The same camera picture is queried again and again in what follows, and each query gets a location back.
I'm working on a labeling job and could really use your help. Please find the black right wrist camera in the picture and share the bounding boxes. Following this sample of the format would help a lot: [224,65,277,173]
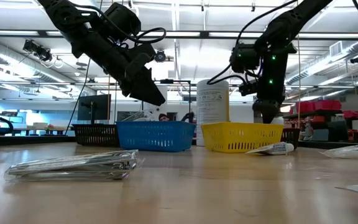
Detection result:
[230,43,260,74]

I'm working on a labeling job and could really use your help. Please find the black ceiling spotlights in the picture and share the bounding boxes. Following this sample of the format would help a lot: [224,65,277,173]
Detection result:
[22,39,53,62]

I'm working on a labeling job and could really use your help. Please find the white column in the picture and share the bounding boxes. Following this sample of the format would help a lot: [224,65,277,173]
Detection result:
[144,85,168,122]

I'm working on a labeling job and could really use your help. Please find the white red toothpaste tube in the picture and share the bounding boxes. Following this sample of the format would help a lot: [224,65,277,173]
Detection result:
[246,142,295,156]

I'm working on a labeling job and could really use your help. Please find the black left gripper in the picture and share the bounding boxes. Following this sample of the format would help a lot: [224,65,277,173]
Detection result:
[103,43,167,106]

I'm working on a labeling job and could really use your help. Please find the black frame stand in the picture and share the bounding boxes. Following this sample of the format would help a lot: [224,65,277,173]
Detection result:
[153,78,192,124]

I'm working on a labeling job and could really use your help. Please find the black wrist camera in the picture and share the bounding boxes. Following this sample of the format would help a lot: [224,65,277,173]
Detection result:
[230,43,260,74]
[103,2,142,43]

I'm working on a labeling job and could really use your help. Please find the black mesh basket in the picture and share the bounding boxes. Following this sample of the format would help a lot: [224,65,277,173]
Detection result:
[280,128,301,149]
[72,123,120,147]

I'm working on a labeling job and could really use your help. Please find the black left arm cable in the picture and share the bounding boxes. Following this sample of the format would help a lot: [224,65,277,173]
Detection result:
[126,27,167,45]

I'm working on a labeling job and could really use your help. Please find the silver packaged tube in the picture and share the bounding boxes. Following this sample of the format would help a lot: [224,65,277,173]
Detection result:
[4,149,144,182]

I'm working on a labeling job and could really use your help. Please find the white wipes canister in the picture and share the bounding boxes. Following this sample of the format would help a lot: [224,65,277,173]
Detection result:
[196,79,231,147]

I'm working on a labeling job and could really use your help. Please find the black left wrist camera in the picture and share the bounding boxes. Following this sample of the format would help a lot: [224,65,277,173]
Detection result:
[103,2,142,43]

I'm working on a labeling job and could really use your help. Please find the thin black cable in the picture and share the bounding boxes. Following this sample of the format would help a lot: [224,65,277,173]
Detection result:
[64,57,92,136]

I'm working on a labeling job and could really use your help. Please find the black monitor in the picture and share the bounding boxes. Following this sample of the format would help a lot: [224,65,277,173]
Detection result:
[77,94,112,125]

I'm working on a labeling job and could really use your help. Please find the yellow cable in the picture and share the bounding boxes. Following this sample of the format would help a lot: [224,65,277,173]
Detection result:
[296,34,301,129]

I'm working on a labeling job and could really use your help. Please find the overhead light bar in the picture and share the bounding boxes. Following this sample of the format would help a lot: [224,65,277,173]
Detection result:
[0,29,358,40]

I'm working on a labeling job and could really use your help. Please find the blue plastic basket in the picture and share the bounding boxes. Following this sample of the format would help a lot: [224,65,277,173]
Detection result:
[116,120,196,152]

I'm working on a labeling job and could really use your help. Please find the yellow plastic basket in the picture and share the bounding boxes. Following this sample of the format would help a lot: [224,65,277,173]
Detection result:
[200,121,285,153]

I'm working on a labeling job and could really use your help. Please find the parts bin rack cart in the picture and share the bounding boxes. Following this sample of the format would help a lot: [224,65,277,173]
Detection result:
[283,108,358,143]

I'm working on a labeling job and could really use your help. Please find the black aluminium table frame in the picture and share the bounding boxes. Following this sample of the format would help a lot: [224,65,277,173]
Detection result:
[0,136,358,154]

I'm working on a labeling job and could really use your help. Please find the blue toothbrush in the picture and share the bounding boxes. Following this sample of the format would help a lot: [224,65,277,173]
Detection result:
[320,144,358,160]

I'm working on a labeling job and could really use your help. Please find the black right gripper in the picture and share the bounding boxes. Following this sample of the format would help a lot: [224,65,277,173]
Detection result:
[239,73,288,124]

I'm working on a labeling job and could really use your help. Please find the black dome camera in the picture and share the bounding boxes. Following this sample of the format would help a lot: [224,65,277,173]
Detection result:
[154,49,167,63]

